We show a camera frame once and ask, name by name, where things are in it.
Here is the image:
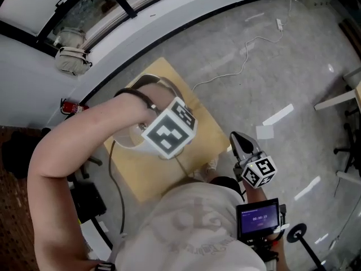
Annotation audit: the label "long wooden white-legged table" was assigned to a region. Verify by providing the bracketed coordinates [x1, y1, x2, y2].
[314, 66, 361, 185]

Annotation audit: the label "black barrier post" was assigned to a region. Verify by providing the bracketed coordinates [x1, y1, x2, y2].
[287, 223, 328, 271]

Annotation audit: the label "black equipment case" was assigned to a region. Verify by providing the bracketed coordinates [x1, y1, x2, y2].
[69, 181, 107, 224]

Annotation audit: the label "beige backpack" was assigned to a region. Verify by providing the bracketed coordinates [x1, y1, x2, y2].
[55, 46, 93, 76]

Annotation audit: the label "person's white t-shirt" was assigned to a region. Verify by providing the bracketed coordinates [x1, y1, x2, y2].
[114, 179, 267, 271]

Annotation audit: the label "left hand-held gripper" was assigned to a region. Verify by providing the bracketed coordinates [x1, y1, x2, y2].
[140, 97, 197, 160]

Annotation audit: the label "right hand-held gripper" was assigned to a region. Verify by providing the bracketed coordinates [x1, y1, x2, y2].
[230, 131, 279, 190]

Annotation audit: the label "black framed window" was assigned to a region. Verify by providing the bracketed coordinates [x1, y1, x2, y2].
[0, 0, 198, 58]

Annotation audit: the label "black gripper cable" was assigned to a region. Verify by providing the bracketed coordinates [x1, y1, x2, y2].
[108, 88, 159, 234]

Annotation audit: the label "black strap buckle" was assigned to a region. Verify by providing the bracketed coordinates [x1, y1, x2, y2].
[94, 261, 116, 271]

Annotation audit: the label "brown wooden steps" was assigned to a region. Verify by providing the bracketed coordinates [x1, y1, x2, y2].
[338, 18, 361, 53]

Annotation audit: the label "chest-mounted monitor screen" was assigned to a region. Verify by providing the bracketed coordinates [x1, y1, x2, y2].
[235, 198, 283, 241]

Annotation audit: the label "red fire extinguisher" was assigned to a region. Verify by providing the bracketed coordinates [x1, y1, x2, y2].
[60, 98, 89, 116]

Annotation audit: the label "white table lamp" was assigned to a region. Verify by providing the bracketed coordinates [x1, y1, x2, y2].
[114, 73, 195, 156]

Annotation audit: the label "person's right forearm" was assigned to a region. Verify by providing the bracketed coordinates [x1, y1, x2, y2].
[245, 186, 268, 204]

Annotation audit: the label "person's left forearm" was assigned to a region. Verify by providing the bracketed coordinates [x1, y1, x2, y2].
[27, 82, 173, 197]

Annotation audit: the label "black office chair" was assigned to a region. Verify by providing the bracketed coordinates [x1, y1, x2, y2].
[333, 107, 361, 177]
[1, 127, 104, 180]

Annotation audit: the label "white power cable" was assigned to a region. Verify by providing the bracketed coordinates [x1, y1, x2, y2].
[191, 0, 296, 91]

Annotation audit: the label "white paper sheet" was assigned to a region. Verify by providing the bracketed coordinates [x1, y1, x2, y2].
[256, 125, 275, 140]

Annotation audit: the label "square wooden table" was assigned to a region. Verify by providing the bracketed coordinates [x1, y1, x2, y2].
[103, 56, 231, 204]

